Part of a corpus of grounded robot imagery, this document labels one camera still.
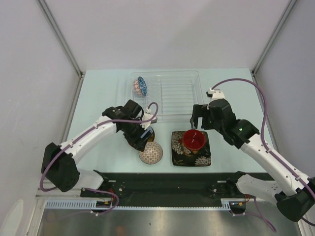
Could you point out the red lacquer cup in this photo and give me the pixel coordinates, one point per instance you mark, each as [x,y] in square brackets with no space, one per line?
[193,140]

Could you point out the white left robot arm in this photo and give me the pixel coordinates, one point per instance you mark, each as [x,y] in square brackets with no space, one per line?
[59,163]

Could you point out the brown patterned bowl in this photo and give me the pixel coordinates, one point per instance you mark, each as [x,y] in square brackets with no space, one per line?
[152,153]

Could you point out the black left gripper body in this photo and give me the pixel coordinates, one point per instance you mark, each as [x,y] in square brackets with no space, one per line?
[133,132]

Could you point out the yellow round saucer plate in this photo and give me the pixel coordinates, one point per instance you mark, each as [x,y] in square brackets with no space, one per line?
[153,135]

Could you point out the blue patterned bowl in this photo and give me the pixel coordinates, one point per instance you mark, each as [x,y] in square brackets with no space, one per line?
[142,86]

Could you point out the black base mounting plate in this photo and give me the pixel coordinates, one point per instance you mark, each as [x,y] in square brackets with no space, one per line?
[174,188]

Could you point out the white wire dish rack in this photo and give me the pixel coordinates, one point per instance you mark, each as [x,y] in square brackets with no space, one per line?
[175,92]

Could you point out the black floral square plate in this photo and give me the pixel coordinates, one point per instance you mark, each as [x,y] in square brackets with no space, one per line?
[181,156]

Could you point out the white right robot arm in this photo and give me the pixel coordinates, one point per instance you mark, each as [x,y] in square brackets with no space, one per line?
[294,191]

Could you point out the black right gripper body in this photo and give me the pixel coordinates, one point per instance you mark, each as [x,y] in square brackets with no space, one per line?
[209,124]

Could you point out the white slotted cable duct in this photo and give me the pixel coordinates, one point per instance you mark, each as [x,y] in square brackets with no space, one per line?
[102,205]

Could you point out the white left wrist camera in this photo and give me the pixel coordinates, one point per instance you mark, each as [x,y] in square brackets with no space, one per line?
[147,120]

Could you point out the light blue plastic cup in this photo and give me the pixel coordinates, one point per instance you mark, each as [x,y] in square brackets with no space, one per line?
[146,135]

